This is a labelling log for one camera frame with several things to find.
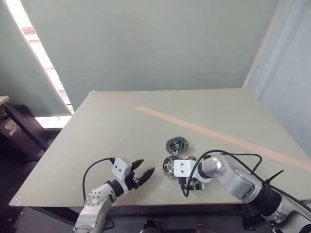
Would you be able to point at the dark table frame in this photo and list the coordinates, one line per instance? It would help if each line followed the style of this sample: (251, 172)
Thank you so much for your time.
(170, 213)

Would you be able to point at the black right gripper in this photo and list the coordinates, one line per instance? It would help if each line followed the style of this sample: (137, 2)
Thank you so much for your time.
(192, 158)

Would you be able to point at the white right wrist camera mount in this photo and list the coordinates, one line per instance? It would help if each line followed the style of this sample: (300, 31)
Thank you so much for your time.
(184, 170)

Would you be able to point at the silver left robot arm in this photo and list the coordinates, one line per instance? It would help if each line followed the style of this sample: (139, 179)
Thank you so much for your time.
(94, 196)

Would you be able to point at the grey round gear disc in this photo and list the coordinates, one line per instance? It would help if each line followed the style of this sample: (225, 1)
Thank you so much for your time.
(177, 145)

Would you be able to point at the white window sill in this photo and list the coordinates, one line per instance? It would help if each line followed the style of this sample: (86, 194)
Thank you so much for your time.
(53, 120)

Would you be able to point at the grey green roller blind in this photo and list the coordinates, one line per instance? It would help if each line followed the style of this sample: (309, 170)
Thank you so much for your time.
(24, 72)

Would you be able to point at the dark brown cabinet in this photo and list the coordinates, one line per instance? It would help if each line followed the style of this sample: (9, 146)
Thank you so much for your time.
(22, 131)

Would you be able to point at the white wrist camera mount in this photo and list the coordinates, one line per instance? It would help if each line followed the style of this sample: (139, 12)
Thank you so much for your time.
(184, 170)
(120, 168)

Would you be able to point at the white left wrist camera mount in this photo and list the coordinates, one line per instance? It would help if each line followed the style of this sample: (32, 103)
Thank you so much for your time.
(120, 168)

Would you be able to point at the silver motor stator housing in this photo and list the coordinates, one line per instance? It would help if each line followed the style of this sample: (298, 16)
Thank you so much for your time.
(167, 167)

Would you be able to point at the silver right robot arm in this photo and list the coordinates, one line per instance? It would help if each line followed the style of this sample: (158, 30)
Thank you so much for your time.
(238, 179)

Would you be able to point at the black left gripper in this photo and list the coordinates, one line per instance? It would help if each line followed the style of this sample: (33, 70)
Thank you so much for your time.
(132, 182)

